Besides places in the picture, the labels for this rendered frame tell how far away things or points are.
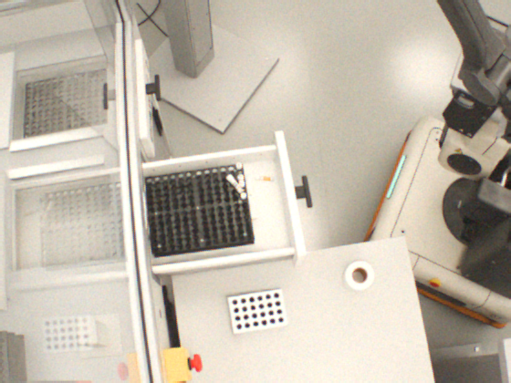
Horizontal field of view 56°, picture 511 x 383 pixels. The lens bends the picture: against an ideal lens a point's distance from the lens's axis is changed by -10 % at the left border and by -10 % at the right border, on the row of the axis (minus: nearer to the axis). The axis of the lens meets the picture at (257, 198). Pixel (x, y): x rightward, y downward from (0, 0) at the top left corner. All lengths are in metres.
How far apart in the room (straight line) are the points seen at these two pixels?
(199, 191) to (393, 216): 0.86
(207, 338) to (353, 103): 1.41
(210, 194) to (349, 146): 1.14
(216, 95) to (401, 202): 0.92
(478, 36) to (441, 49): 1.74
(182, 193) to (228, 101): 1.10
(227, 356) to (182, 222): 0.33
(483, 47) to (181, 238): 0.71
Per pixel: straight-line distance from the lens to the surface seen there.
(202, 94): 2.26
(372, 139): 2.26
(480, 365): 1.61
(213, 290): 1.24
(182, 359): 1.07
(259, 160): 1.24
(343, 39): 2.52
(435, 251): 1.86
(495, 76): 0.96
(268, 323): 1.19
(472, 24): 0.88
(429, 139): 2.01
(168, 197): 1.16
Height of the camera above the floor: 1.98
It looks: 71 degrees down
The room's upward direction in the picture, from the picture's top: 3 degrees clockwise
